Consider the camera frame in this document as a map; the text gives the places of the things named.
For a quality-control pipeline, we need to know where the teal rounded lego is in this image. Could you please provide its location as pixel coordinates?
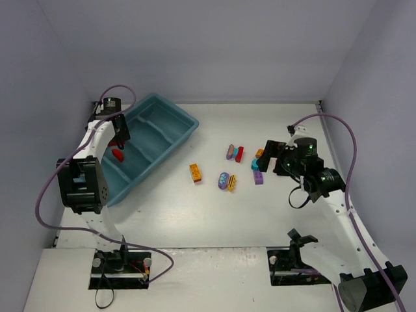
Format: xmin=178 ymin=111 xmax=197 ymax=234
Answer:
xmin=251 ymin=158 xmax=260 ymax=171

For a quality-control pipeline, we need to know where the purple rectangular lego brick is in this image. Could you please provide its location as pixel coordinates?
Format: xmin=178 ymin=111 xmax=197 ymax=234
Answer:
xmin=253 ymin=170 xmax=264 ymax=185

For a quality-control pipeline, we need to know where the red long lego brick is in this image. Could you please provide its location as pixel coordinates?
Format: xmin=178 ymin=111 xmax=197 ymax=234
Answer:
xmin=235 ymin=146 xmax=244 ymax=163

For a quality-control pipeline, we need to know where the red boat-shaped lego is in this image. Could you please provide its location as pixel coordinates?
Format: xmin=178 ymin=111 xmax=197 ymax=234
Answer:
xmin=111 ymin=149 xmax=124 ymax=163

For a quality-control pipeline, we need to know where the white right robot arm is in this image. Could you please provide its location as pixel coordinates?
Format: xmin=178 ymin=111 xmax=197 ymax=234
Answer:
xmin=257 ymin=135 xmax=408 ymax=311

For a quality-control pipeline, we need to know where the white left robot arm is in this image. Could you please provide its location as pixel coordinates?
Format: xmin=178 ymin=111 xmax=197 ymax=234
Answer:
xmin=58 ymin=97 xmax=130 ymax=263

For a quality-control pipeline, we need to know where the small orange lego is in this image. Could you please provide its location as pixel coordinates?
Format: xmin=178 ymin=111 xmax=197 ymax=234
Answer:
xmin=255 ymin=149 xmax=264 ymax=159

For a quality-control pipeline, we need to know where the purple orange flower lego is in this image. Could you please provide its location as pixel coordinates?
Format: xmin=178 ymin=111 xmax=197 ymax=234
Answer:
xmin=226 ymin=144 xmax=236 ymax=160

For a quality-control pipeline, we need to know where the teal divided plastic tray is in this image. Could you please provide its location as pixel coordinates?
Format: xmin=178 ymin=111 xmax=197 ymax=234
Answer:
xmin=101 ymin=93 xmax=199 ymax=207

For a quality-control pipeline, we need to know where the yellow black striped lego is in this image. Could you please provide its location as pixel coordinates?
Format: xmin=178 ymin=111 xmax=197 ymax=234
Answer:
xmin=227 ymin=174 xmax=236 ymax=192

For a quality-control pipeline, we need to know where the purple oval paw lego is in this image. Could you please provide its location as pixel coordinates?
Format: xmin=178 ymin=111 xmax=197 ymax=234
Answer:
xmin=218 ymin=172 xmax=229 ymax=190

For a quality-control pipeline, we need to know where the orange yellow lego brick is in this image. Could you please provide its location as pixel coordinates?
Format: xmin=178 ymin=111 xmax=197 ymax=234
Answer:
xmin=189 ymin=163 xmax=202 ymax=183

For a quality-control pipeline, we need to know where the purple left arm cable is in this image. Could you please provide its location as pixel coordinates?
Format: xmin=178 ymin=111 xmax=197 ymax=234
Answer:
xmin=35 ymin=84 xmax=176 ymax=283

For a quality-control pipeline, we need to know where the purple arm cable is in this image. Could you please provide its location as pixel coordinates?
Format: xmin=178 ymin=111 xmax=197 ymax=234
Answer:
xmin=289 ymin=113 xmax=407 ymax=312
xmin=35 ymin=84 xmax=176 ymax=283

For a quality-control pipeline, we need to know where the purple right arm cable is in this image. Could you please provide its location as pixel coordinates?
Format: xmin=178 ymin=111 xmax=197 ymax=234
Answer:
xmin=289 ymin=113 xmax=407 ymax=312

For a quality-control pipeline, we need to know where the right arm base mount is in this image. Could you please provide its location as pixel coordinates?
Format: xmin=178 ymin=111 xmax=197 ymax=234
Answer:
xmin=266 ymin=228 xmax=331 ymax=287

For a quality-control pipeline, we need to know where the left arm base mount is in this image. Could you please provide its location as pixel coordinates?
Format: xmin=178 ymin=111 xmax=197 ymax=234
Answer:
xmin=88 ymin=250 xmax=152 ymax=290

